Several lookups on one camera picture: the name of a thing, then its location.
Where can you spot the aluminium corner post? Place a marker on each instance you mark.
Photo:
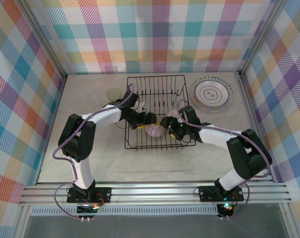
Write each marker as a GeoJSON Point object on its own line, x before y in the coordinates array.
{"type": "Point", "coordinates": [45, 42]}
{"type": "Point", "coordinates": [261, 37]}

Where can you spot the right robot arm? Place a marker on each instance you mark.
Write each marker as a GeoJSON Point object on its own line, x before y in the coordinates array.
{"type": "Point", "coordinates": [214, 137]}

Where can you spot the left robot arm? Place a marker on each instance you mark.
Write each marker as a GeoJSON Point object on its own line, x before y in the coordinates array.
{"type": "Point", "coordinates": [105, 116]}

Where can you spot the lavender translucent bowl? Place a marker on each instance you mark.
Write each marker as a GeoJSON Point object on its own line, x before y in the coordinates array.
{"type": "Point", "coordinates": [154, 131]}

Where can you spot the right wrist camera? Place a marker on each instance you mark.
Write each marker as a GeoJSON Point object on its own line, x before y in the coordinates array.
{"type": "Point", "coordinates": [171, 114]}

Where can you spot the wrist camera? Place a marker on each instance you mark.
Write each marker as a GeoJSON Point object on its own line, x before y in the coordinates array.
{"type": "Point", "coordinates": [171, 114]}
{"type": "Point", "coordinates": [142, 106]}

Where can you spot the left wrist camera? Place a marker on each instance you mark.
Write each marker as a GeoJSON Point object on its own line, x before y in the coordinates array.
{"type": "Point", "coordinates": [142, 106]}

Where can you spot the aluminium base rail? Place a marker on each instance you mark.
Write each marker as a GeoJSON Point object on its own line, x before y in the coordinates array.
{"type": "Point", "coordinates": [152, 193]}

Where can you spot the frosted green cup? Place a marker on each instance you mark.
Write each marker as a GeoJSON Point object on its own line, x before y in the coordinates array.
{"type": "Point", "coordinates": [114, 95]}

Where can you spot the aluminium frame leg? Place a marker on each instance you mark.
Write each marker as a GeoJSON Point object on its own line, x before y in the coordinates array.
{"type": "Point", "coordinates": [288, 220]}
{"type": "Point", "coordinates": [22, 223]}

